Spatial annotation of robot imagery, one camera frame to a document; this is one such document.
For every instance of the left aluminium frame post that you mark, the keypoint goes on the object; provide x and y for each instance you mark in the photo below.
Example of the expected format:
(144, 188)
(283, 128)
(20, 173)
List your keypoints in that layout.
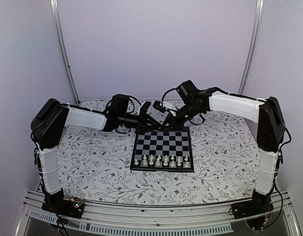
(63, 52)

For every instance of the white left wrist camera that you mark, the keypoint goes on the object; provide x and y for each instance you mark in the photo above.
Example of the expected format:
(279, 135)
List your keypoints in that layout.
(143, 108)

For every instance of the floral patterned table mat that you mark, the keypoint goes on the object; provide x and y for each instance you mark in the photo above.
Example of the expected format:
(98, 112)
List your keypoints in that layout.
(95, 165)

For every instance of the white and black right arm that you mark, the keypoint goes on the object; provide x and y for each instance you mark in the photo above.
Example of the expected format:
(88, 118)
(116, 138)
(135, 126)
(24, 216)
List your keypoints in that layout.
(265, 113)

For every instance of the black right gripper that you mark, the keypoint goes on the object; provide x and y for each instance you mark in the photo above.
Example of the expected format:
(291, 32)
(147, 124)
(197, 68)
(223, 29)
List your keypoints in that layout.
(174, 125)

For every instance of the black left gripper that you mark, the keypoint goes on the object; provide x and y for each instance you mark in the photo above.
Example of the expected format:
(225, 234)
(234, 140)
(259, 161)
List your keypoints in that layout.
(144, 122)

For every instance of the black and white chessboard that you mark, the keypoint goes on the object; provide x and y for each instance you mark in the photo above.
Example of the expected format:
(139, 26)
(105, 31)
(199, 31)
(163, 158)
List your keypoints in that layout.
(176, 143)

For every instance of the aluminium front rail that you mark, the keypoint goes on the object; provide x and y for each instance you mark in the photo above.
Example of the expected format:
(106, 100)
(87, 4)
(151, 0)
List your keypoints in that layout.
(107, 219)

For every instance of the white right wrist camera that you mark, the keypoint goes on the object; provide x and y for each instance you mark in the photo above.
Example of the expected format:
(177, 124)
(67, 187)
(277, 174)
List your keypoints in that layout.
(165, 107)

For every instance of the right aluminium frame post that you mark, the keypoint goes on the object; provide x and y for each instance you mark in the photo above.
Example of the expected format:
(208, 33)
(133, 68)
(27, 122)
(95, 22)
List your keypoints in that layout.
(252, 46)

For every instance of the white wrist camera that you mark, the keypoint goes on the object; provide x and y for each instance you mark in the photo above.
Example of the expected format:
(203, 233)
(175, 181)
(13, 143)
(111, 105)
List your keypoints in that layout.
(143, 108)
(165, 107)

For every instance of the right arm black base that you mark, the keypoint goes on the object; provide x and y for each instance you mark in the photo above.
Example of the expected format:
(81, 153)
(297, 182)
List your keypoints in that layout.
(260, 207)

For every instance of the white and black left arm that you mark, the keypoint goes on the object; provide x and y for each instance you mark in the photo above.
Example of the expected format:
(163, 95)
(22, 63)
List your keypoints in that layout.
(50, 124)

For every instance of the aluminium frame post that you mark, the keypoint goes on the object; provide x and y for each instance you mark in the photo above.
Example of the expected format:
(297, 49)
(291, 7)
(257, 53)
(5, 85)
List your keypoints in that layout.
(252, 46)
(63, 52)

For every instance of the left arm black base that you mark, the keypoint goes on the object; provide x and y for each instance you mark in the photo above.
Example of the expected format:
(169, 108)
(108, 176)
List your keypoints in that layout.
(56, 203)

